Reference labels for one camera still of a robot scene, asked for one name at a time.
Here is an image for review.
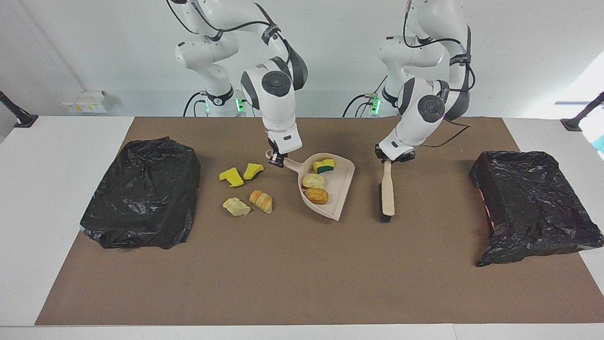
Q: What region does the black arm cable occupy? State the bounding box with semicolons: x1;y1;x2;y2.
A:
165;0;293;52
403;0;476;148

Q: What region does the pale bread piece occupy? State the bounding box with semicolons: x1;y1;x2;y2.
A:
222;197;251;217

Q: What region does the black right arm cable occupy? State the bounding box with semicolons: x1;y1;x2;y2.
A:
165;0;293;52

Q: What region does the golden brown bread roll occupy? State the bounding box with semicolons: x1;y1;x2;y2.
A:
304;187;329;205

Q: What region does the orange striped croissant toy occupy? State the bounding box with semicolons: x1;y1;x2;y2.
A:
249;190;273;214

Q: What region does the brown table mat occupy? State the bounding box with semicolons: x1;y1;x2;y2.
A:
35;117;604;326

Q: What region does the beige handled black brush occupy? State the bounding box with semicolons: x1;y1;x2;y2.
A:
379;161;395;223

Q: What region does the beige plastic dustpan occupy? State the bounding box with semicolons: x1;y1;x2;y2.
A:
265;150;356;221

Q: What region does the black bag lined pink bin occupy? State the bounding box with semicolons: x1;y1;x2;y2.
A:
469;151;604;268

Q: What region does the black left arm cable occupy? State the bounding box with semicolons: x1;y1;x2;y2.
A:
403;0;476;148

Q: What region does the black base cable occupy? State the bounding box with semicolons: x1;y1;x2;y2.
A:
342;71;380;118
183;91;208;117

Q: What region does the large yellow sponge piece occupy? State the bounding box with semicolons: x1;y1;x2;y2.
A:
219;167;244;187

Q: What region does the white wall socket box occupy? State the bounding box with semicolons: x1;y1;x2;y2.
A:
62;90;108;113

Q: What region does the black clamp stand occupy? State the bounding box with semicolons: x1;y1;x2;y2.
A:
561;92;604;132
0;91;39;128

